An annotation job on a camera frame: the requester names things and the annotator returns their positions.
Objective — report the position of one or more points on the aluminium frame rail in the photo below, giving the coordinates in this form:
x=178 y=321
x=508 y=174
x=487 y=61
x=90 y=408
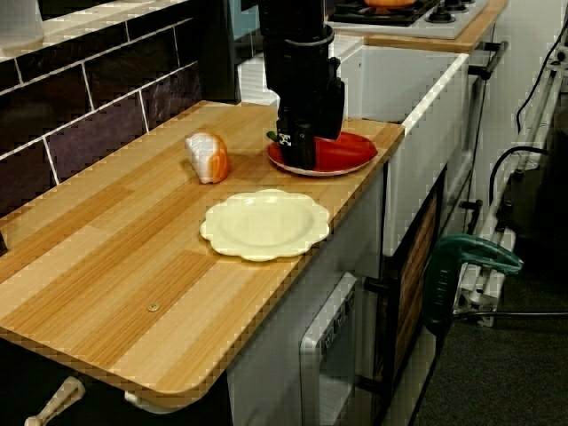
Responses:
x=477 y=302

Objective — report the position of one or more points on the black stove knob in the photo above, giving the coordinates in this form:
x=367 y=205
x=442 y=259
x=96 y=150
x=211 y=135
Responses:
x=439 y=17
x=457 y=5

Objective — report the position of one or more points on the white toy fridge dispenser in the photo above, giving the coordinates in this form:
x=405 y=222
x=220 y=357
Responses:
x=328 y=319

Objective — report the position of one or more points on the cream plastic bracket lever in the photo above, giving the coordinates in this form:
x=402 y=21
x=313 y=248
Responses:
x=57 y=397
x=146 y=403

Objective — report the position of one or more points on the dark grey cabinet pillar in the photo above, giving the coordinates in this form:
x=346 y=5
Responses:
x=217 y=44

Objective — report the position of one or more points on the salmon sushi toy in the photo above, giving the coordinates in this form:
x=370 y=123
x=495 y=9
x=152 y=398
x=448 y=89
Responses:
x=208 y=155

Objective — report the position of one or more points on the black bulky equipment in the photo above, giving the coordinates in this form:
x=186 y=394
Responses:
x=546 y=199

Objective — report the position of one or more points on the cream scalloped plate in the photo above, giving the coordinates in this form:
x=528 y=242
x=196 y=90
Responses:
x=266 y=226

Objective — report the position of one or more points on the white toy kitchen sink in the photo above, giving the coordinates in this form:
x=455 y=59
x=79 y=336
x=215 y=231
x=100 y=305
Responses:
x=421 y=155

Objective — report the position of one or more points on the wood pattern cabinet door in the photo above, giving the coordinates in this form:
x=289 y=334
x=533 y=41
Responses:
x=410 y=288

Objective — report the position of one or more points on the white toy stove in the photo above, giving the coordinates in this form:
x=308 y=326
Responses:
x=444 y=29

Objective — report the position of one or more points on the white toy kitchen cabinet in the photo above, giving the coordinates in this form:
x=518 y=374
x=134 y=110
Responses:
x=275 y=355

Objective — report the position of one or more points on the orange toy pot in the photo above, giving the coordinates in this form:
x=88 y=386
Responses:
x=390 y=2

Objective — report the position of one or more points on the red pepper toy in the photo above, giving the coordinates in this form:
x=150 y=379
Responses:
x=337 y=153

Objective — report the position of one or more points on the red round plate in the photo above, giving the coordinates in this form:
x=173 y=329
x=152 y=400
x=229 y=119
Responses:
x=274 y=156

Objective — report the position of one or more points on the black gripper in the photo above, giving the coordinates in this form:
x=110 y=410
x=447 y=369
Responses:
x=297 y=80

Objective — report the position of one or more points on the plain white container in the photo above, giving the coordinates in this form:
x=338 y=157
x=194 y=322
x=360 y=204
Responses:
x=20 y=22

